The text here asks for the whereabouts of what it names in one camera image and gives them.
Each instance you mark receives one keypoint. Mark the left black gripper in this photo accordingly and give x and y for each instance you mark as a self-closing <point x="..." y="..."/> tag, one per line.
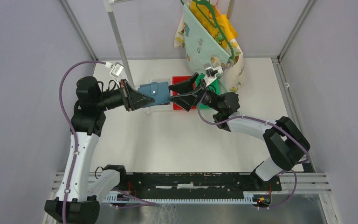
<point x="132" y="99"/>

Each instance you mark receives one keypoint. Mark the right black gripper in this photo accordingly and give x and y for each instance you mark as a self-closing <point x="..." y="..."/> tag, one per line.
<point x="187" y="101"/>

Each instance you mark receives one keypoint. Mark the blue card holder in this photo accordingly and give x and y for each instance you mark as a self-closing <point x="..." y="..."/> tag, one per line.
<point x="159" y="91"/>

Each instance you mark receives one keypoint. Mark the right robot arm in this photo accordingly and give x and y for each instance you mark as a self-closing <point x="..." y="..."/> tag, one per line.
<point x="286" y="144"/>

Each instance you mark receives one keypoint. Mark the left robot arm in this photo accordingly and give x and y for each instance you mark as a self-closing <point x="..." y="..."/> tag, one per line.
<point x="77" y="201"/>

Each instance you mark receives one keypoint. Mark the red plastic bin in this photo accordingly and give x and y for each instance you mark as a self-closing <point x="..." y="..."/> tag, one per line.
<point x="175" y="80"/>

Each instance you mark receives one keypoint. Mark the white plastic bin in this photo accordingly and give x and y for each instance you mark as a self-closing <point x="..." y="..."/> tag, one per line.
<point x="159" y="108"/>

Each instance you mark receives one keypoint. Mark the green plastic bin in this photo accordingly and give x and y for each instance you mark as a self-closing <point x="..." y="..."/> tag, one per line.
<point x="214" y="87"/>

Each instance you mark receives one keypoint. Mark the mint cartoon print cloth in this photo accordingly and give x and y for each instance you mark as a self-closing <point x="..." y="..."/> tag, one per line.
<point x="209" y="37"/>

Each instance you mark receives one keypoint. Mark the yellow garment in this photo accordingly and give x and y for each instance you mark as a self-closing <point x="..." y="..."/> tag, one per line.
<point x="219" y="21"/>

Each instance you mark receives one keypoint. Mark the white clothes rack stand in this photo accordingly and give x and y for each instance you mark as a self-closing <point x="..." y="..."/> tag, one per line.
<point x="127" y="72"/>

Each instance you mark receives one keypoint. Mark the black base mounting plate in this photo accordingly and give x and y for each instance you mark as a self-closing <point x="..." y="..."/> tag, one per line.
<point x="228" y="185"/>

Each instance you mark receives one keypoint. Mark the green clothes hanger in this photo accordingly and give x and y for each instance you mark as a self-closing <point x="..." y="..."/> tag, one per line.
<point x="219" y="31"/>

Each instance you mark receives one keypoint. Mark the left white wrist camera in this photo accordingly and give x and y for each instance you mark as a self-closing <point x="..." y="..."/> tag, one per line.
<point x="115" y="70"/>

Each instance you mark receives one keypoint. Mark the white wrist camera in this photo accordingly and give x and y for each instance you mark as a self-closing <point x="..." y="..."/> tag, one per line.
<point x="211" y="74"/>
<point x="115" y="70"/>

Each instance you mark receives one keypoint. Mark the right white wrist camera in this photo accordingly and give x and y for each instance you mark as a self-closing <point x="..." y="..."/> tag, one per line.
<point x="211" y="74"/>

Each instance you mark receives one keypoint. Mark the white slotted cable duct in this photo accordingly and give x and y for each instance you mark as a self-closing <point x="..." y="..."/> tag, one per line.
<point x="115" y="197"/>

